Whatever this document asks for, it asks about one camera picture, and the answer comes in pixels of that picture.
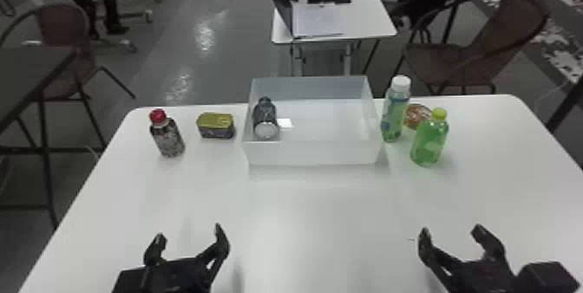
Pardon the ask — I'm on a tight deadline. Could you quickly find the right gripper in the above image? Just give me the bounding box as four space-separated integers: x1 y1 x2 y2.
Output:
416 223 526 293

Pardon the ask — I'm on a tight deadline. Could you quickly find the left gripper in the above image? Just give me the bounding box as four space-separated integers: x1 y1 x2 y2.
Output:
137 222 232 293

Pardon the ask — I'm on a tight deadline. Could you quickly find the dark bottle with red cap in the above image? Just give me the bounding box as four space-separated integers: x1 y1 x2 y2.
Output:
149 108 187 159

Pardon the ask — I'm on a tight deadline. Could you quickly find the green bottle with yellow cap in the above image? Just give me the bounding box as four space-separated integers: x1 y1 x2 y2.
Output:
409 107 450 168

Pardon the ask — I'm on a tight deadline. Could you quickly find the yellow can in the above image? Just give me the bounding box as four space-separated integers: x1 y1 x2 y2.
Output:
196 111 237 140

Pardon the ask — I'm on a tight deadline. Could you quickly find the grey can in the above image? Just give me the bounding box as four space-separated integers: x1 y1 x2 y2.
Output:
252 95 281 142

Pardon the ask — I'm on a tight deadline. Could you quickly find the green bottle with white cap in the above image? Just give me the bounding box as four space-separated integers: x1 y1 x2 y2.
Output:
380 75 412 143

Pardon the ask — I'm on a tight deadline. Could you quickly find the clear box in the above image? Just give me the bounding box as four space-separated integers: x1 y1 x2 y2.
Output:
240 75 384 166

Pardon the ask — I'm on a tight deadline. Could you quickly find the brown chair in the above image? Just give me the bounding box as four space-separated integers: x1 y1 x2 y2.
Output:
400 0 551 96
0 2 137 150

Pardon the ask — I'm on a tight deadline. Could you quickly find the dark side table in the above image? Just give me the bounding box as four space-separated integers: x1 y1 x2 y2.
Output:
0 46 108 230

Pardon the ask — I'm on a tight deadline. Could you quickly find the white side table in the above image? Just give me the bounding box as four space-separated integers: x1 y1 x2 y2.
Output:
270 0 398 77

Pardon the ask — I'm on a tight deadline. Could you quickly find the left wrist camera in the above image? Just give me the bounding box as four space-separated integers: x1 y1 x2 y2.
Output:
111 266 147 293

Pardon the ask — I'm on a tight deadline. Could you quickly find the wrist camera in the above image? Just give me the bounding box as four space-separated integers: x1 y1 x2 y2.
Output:
111 266 147 293
517 261 581 293

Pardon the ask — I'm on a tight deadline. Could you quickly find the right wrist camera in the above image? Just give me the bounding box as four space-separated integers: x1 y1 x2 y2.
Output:
517 261 581 293

